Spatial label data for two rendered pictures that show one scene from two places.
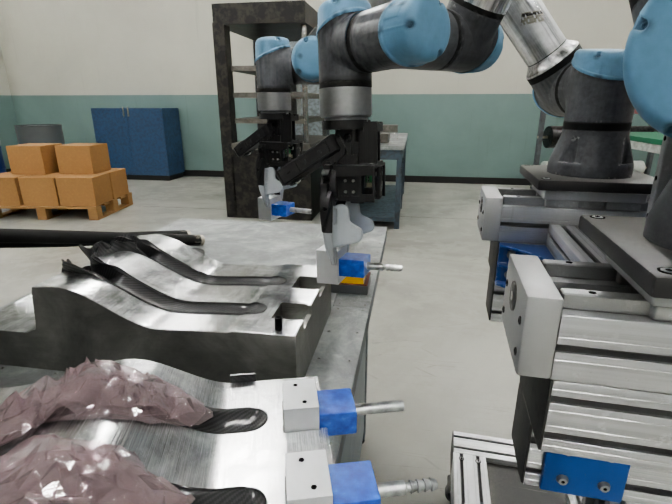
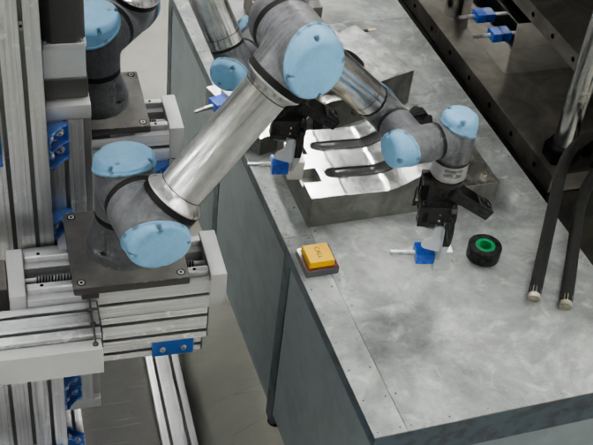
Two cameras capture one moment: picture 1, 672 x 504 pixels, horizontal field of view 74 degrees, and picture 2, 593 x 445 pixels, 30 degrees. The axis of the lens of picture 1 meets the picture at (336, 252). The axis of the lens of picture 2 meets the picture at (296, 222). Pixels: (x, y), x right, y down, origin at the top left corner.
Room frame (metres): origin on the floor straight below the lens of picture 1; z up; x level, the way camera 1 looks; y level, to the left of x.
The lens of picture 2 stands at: (2.43, -1.08, 2.54)
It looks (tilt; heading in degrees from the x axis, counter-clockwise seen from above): 41 degrees down; 148
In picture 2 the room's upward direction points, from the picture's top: 7 degrees clockwise
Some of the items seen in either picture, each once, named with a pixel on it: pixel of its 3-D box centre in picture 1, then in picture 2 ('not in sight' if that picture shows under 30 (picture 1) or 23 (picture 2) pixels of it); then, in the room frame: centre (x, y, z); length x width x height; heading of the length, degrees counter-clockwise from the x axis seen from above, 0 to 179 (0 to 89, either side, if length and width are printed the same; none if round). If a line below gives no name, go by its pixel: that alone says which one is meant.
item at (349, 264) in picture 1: (360, 265); (274, 164); (0.66, -0.04, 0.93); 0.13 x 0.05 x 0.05; 72
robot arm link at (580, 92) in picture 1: (601, 84); (125, 181); (0.91, -0.51, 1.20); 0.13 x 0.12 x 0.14; 178
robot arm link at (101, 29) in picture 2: not in sight; (94, 36); (0.42, -0.39, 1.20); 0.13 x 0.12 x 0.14; 128
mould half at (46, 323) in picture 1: (168, 297); (388, 159); (0.68, 0.28, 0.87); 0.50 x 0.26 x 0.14; 81
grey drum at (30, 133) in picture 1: (44, 156); not in sight; (6.61, 4.24, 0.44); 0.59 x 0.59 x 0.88
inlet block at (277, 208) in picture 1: (286, 209); (419, 252); (1.05, 0.12, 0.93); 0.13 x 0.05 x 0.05; 66
